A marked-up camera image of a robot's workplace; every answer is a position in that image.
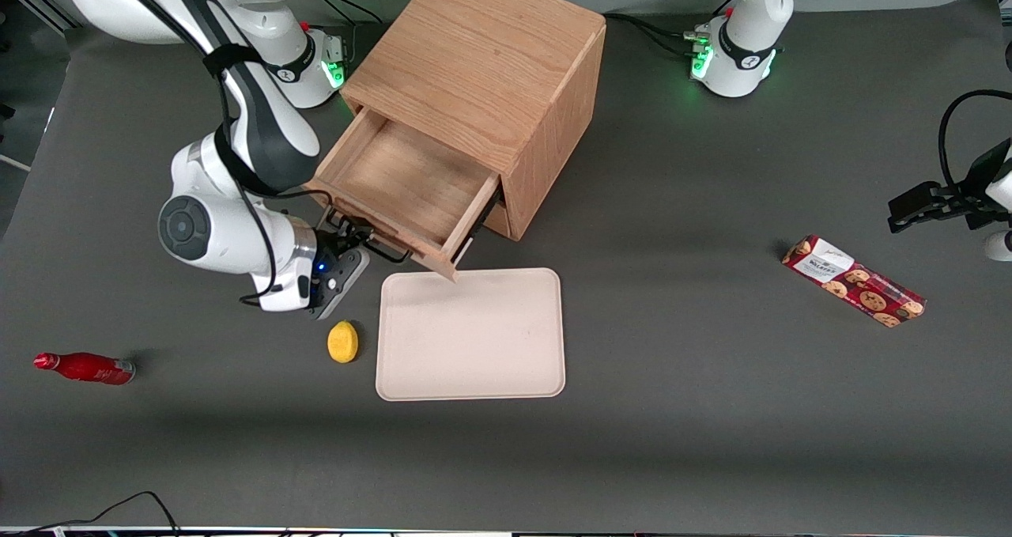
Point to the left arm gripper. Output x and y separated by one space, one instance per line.
968 194

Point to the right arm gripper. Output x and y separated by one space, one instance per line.
335 241

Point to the wooden drawer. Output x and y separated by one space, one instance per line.
403 177

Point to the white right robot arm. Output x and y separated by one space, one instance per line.
237 236

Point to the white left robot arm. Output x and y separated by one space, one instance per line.
739 54

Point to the oak wooden drawer cabinet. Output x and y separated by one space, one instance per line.
490 54

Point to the yellow lemon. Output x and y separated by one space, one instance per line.
342 342

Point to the red tartan cookie box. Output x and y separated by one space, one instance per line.
858 284

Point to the beige plastic tray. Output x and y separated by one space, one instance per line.
470 335

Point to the red bottle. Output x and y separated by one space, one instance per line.
91 368

